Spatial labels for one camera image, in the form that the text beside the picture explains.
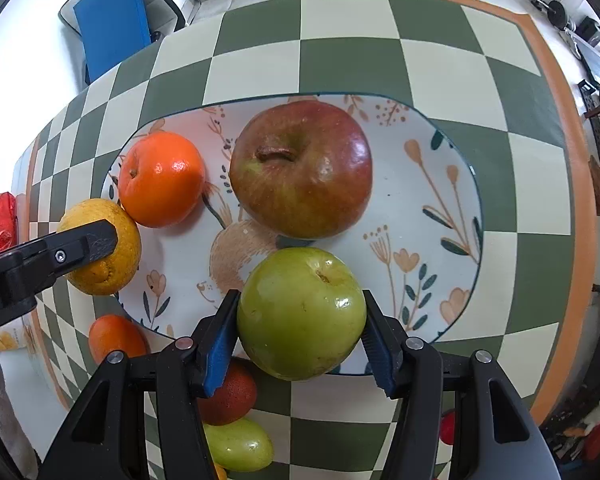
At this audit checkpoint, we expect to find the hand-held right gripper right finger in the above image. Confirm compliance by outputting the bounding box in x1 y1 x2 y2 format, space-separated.
361 289 563 480

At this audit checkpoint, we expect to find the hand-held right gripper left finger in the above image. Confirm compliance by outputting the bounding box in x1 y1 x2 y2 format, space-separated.
39 289 243 480

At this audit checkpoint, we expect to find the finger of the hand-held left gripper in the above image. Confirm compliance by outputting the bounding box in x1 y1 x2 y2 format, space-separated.
21 218 119 292

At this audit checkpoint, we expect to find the yellow lemon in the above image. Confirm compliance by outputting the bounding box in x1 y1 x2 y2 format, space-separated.
56 199 143 296

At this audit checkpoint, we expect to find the green apple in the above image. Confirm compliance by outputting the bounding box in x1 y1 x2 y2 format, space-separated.
236 247 368 382

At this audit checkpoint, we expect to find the floral ceramic plate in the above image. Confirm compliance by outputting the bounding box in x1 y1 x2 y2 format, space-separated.
100 92 484 377

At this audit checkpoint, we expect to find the dark red fruit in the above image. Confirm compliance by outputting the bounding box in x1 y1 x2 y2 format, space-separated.
197 357 258 426

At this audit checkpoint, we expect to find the yellow snack packet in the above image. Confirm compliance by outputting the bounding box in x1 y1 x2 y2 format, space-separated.
0 327 36 357

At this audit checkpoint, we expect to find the oval green fruit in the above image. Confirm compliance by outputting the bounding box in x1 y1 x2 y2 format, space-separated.
202 417 275 472

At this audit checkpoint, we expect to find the small red fruit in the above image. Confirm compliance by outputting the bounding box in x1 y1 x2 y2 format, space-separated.
439 410 456 446

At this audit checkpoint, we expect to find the orange mandarin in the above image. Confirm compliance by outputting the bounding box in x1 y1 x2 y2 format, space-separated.
88 314 149 366
118 132 206 229

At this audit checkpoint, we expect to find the grey cloth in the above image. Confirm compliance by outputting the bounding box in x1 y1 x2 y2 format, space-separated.
0 350 40 480

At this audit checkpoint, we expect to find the large red apple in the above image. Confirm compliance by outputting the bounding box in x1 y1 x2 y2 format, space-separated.
229 100 374 240

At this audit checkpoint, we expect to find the green checkered tablecloth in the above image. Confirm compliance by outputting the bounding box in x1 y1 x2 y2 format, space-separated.
12 0 599 480

